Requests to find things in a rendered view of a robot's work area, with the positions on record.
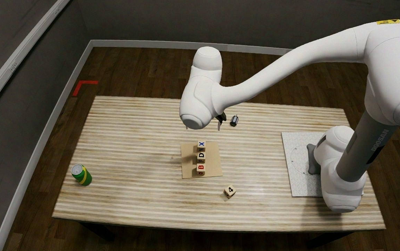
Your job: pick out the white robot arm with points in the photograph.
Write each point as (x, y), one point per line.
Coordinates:
(342, 155)

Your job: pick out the green drink can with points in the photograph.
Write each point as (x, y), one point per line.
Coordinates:
(80, 173)

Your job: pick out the tan square mat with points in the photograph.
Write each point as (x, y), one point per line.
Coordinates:
(189, 160)

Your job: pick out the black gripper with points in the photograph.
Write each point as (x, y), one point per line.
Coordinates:
(220, 118)

